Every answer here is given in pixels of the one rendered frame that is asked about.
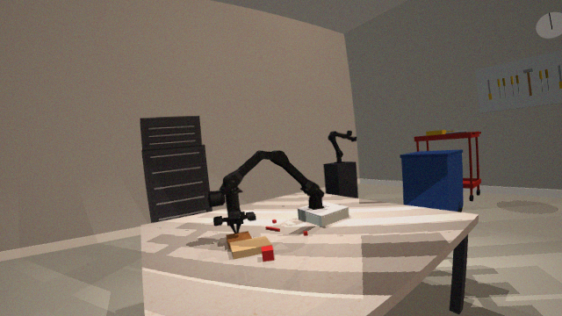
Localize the red square block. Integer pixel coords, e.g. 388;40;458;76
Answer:
262;246;274;262

